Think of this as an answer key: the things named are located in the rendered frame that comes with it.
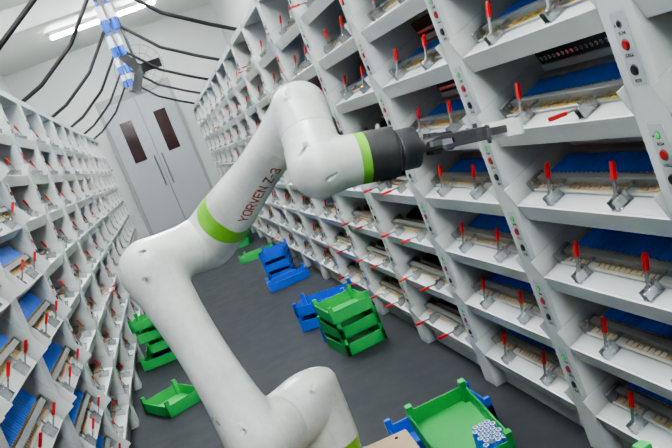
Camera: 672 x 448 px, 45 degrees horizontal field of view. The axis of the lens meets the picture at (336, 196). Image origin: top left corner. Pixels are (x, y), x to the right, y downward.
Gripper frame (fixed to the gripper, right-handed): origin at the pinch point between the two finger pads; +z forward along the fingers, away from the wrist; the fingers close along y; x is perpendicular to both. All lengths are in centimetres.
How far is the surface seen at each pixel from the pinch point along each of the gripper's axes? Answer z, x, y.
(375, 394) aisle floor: -1, -93, -156
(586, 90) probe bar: 20.9, 3.8, -4.9
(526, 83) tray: 27, 8, -43
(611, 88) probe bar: 21.1, 3.2, 3.6
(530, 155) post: 25, -9, -43
